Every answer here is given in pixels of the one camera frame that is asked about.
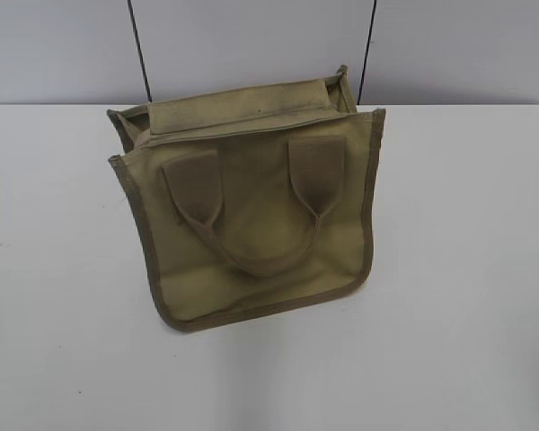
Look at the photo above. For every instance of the yellow canvas tote bag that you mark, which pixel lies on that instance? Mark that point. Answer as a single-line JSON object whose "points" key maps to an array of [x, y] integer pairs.
{"points": [[251, 201]]}

